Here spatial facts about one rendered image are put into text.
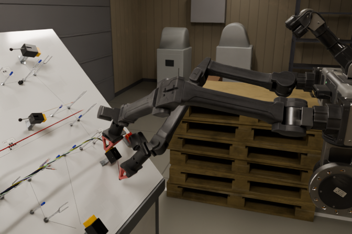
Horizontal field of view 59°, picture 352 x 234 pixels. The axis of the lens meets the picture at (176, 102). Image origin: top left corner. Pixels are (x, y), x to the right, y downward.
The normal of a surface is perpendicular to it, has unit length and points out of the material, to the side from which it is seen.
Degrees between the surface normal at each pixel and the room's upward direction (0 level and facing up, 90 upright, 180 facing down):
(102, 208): 49
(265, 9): 90
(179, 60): 90
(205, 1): 90
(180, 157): 90
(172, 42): 72
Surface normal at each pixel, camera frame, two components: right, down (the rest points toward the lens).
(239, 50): -0.27, 0.27
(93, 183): 0.70, -0.54
